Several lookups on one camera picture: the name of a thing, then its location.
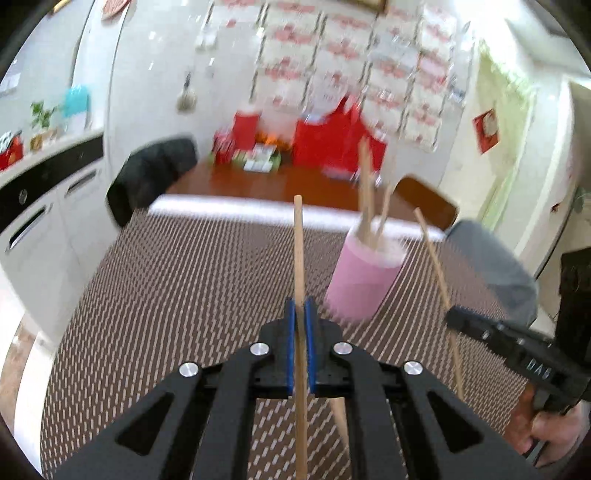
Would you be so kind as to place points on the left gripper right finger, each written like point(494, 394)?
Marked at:
point(403, 423)

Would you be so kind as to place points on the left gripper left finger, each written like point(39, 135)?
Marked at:
point(197, 422)

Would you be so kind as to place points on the wooden chopstick two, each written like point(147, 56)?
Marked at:
point(338, 407)

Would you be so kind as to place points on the wooden chopstick one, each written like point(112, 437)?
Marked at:
point(300, 367)

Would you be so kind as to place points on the wooden chopstick eight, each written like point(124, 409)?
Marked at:
point(453, 341)

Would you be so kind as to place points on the pink cylindrical cup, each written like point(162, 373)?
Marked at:
point(363, 277)

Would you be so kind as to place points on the wooden chopstick seven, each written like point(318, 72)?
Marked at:
point(384, 214)

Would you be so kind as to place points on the wooden chopstick nine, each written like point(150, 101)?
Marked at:
point(366, 191)

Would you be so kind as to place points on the right hand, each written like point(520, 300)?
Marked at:
point(562, 433)

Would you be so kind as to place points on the grey jacket on chair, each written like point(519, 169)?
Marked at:
point(504, 274)

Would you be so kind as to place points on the brown wooden chair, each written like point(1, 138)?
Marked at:
point(436, 208)

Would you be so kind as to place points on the red diamond door decoration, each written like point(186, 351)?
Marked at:
point(487, 130)

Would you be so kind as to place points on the white sideboard cabinet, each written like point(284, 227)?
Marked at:
point(55, 227)

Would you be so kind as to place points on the black jacket on chair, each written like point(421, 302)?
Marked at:
point(148, 173)

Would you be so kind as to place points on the green door curtain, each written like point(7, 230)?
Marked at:
point(510, 96)

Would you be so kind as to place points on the green tray with items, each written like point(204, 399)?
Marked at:
point(262, 159)

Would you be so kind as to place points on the red soda can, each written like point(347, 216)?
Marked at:
point(223, 146)

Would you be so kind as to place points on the red gift bag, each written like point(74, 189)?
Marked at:
point(333, 140)

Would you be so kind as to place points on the red box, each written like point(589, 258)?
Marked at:
point(244, 129)

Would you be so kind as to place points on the red basket on cabinet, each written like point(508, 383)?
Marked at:
point(11, 149)

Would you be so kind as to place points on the potted green plant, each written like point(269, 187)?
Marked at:
point(41, 124)

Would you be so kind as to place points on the teal humidifier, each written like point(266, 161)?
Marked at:
point(76, 107)

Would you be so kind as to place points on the hanging wall brush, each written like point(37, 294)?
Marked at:
point(187, 99)

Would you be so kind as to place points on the red round wall ornament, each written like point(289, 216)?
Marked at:
point(111, 8)

